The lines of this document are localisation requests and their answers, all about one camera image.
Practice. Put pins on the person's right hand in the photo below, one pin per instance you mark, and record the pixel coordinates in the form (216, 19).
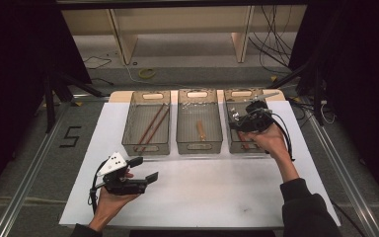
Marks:
(269, 141)

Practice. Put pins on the white table sheet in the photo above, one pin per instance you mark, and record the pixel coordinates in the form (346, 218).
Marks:
(194, 197)

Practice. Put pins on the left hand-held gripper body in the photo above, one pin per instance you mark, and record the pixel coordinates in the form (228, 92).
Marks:
(121, 186)

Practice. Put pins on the aluminium floor rail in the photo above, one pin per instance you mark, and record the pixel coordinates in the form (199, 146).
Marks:
(29, 184)
(345, 177)

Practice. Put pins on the yellow tape roll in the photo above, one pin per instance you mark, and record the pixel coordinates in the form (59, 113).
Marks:
(146, 73)

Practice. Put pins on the light wooden desk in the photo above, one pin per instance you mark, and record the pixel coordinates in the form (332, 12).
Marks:
(126, 42)

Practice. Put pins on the grey translucent plastic bin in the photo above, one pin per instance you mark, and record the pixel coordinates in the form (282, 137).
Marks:
(235, 98)
(190, 115)
(144, 125)

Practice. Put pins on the brown wooden chopstick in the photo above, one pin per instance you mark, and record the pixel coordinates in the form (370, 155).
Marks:
(151, 125)
(158, 126)

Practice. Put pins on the amber translucent plastic spoon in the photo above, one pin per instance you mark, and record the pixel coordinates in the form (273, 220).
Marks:
(200, 130)

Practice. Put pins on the black metal stand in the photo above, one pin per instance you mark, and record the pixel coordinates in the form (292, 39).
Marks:
(50, 105)
(317, 98)

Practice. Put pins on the person's left hand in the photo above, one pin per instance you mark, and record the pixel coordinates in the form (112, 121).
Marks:
(108, 205)

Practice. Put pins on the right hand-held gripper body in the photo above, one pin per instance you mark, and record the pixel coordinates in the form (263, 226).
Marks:
(255, 120)

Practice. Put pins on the black curtain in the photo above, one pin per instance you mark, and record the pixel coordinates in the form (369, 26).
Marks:
(358, 82)
(13, 82)

